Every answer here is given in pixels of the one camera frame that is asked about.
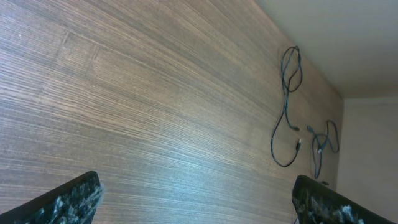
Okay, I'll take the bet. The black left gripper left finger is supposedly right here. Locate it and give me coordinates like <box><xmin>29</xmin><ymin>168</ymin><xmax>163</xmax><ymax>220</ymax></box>
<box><xmin>1</xmin><ymin>171</ymin><xmax>103</xmax><ymax>224</ymax></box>

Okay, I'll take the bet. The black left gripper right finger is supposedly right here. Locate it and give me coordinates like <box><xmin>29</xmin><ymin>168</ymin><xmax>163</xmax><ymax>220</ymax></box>
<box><xmin>292</xmin><ymin>175</ymin><xmax>393</xmax><ymax>224</ymax></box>

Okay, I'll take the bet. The black usb cable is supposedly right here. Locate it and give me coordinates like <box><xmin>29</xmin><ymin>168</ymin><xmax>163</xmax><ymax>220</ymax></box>
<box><xmin>270</xmin><ymin>45</ymin><xmax>303</xmax><ymax>168</ymax></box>
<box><xmin>307</xmin><ymin>119</ymin><xmax>340</xmax><ymax>180</ymax></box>

